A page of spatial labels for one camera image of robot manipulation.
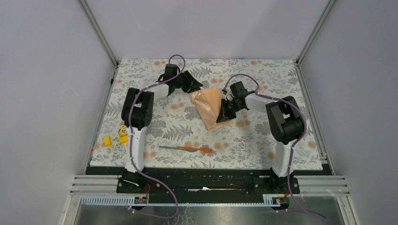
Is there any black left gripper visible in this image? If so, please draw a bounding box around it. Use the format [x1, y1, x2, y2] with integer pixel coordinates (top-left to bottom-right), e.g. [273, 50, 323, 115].
[172, 70, 202, 93]

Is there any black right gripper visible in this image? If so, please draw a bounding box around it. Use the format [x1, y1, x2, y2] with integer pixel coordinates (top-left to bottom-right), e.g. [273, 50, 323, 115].
[216, 98, 243, 124]

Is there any orange cloth napkin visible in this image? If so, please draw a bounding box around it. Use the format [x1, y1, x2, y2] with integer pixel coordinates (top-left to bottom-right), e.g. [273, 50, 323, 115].
[190, 86, 234, 131]

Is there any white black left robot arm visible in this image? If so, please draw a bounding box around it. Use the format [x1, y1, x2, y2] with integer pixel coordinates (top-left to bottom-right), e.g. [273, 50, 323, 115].
[121, 64, 203, 193]

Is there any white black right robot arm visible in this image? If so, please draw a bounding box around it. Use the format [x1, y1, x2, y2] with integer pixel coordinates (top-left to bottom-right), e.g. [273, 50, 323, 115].
[216, 82, 307, 193]

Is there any orange plastic fork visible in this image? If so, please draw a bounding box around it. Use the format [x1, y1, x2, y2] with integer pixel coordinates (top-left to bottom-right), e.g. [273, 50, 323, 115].
[177, 146, 213, 153]

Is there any floral patterned tablecloth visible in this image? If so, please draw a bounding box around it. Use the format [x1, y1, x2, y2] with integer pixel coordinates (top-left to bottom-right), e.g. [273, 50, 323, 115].
[90, 57, 310, 169]

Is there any teal plastic knife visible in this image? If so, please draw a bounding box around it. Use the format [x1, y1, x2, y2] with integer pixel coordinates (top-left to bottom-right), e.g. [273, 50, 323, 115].
[159, 146, 198, 152]

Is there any yellow toy block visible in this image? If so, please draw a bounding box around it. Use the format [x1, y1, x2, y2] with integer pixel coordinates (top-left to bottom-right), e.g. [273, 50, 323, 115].
[103, 135, 112, 147]
[118, 125, 128, 144]

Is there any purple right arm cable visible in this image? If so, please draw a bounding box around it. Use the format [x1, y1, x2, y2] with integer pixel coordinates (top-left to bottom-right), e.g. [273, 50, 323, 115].
[222, 73, 327, 221]

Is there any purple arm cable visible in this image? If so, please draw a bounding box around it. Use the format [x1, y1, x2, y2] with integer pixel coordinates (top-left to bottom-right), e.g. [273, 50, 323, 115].
[128, 54, 186, 220]
[222, 73, 327, 221]

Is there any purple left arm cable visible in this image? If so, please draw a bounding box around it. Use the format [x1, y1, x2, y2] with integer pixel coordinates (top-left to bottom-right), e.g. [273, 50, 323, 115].
[128, 54, 186, 220]

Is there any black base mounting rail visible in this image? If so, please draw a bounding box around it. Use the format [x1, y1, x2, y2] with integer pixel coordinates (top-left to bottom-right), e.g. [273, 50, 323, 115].
[86, 166, 332, 204]

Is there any left aluminium frame post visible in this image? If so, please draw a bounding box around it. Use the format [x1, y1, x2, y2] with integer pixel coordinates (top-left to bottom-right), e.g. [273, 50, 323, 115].
[77, 0, 119, 67]

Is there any aluminium frame post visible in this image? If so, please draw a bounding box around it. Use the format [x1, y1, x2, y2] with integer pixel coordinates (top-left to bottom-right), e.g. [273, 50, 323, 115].
[77, 0, 119, 67]
[296, 0, 337, 67]

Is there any right aluminium frame post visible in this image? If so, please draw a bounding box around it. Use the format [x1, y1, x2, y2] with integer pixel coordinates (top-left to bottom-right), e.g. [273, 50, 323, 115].
[296, 0, 337, 67]

